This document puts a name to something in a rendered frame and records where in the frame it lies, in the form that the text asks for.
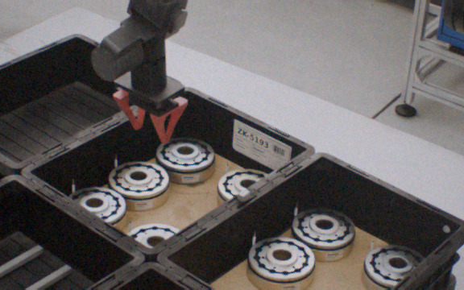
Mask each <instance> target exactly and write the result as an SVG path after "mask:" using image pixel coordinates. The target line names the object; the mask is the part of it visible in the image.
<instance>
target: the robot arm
mask: <svg viewBox="0 0 464 290"><path fill-rule="evenodd" d="M187 3H188V0H130V2H129V4H128V7H127V9H126V13H127V14H128V15H129V17H128V18H126V19H123V20H122V21H121V22H120V27H118V28H117V29H115V31H112V32H111V33H109V34H108V35H107V36H105V37H104V38H103V39H102V41H101V43H100V46H98V47H97V48H96V49H93V51H92V53H91V63H92V66H93V68H94V71H95V73H96V74H97V75H98V76H99V77H100V78H101V79H102V80H104V81H109V82H112V81H114V85H115V88H118V87H119V88H121V90H119V91H118V92H117V93H115V94H114V100H115V101H116V102H117V103H118V104H119V106H120V107H121V108H122V110H123V111H124V114H125V115H126V116H127V117H128V119H129V121H130V123H131V124H132V126H133V127H134V128H135V130H137V129H139V128H141V127H142V126H143V120H144V117H145V111H147V112H149V113H150V117H151V120H152V122H153V124H154V127H155V128H156V130H157V133H158V135H159V138H160V140H161V142H162V143H166V142H168V141H169V139H170V138H171V135H172V134H173V131H174V128H175V126H176V123H177V122H178V120H179V118H180V116H181V114H182V113H183V111H184V109H185V107H187V105H188V100H187V99H184V98H182V97H181V96H182V95H184V91H185V85H183V84H181V83H180V82H178V81H174V80H173V79H171V78H169V77H167V72H166V66H167V54H166V39H168V38H170V37H171V36H173V35H175V34H176V33H179V32H180V29H181V28H182V27H183V26H184V24H185V21H186V19H187V16H188V12H187V11H186V10H185V9H186V6H187ZM123 74H124V75H123ZM174 96H176V97H177V98H176V99H172V97H174ZM128 103H130V104H132V105H134V106H137V107H138V108H139V114H138V120H136V119H135V116H134V115H133V112H132V110H131V108H130V107H129V105H128ZM168 114H172V117H171V118H170V120H169V124H168V128H167V132H166V134H165V131H164V121H165V119H166V117H167V116H168Z"/></svg>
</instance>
